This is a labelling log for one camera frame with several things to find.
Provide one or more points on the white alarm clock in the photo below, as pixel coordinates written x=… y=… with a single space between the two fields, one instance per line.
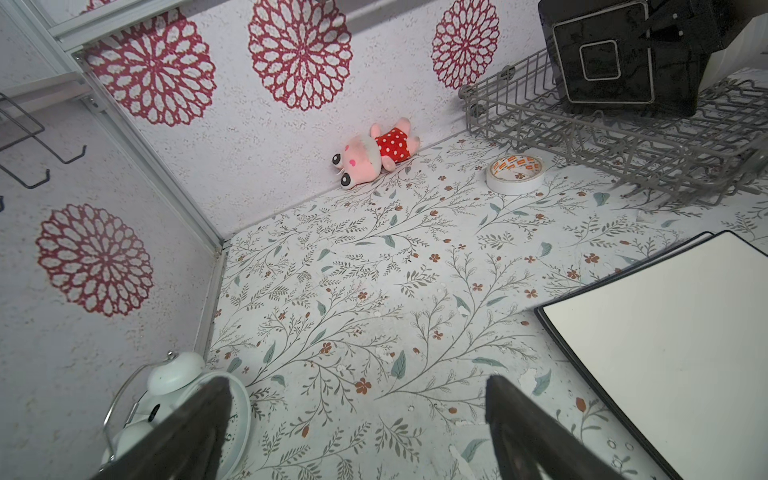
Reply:
x=170 y=383

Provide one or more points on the pink plush toy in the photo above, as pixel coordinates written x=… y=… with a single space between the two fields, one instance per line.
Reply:
x=365 y=157

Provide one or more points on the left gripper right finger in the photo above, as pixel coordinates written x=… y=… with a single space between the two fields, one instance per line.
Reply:
x=529 y=444

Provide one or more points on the black wire wall rack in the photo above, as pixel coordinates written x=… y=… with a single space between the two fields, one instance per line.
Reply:
x=44 y=146

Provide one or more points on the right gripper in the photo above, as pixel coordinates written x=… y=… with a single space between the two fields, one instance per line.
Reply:
x=704 y=26

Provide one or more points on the tape roll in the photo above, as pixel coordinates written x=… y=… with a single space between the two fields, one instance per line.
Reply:
x=515 y=175

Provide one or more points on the grey wire dish rack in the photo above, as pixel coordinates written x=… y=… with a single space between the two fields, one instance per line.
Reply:
x=719 y=151

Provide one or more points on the black square plate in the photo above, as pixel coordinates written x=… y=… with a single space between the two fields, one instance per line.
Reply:
x=603 y=59

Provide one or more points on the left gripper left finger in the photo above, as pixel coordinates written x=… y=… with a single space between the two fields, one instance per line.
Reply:
x=186 y=445

